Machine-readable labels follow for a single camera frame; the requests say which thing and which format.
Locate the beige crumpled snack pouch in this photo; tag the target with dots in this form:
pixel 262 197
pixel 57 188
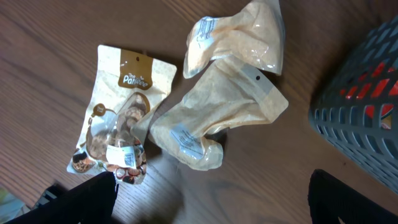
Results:
pixel 254 35

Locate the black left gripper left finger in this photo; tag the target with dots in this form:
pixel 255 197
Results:
pixel 91 202

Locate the orange tan cracker package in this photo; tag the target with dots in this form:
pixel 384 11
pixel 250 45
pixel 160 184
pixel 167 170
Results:
pixel 369 111

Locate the white brown Pancee snack bag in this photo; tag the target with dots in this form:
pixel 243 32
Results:
pixel 128 89

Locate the beige pouch with hang hole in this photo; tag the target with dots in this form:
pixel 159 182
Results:
pixel 229 94

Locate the grey plastic lattice basket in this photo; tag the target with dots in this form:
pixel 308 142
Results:
pixel 357 111

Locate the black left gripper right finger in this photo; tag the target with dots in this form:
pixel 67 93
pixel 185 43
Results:
pixel 333 202

